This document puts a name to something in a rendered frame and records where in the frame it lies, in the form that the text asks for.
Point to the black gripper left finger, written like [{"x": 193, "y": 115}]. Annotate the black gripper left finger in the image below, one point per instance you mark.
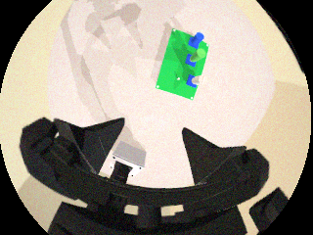
[{"x": 94, "y": 142}]

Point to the green circuit board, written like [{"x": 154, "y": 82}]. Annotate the green circuit board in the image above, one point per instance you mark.
[{"x": 181, "y": 71}]

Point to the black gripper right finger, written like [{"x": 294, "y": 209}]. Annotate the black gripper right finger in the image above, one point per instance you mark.
[{"x": 205, "y": 157}]

